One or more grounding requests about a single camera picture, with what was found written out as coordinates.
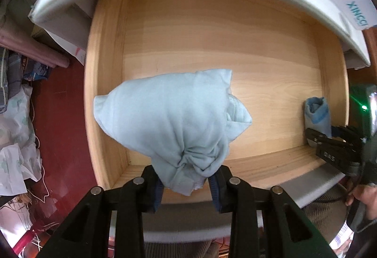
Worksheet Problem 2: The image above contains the person right hand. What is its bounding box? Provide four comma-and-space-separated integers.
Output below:
345, 185, 377, 220

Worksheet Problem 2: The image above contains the light blue underwear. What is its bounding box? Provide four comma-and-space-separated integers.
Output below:
93, 69, 252, 196

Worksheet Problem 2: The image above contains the crumpled cloth pile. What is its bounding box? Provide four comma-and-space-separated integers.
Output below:
0, 0, 72, 247

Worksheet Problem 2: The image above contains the small light blue sock roll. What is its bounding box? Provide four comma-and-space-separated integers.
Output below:
303, 97, 332, 137

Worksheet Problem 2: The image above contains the wooden drawer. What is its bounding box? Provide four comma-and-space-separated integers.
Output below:
84, 0, 349, 192

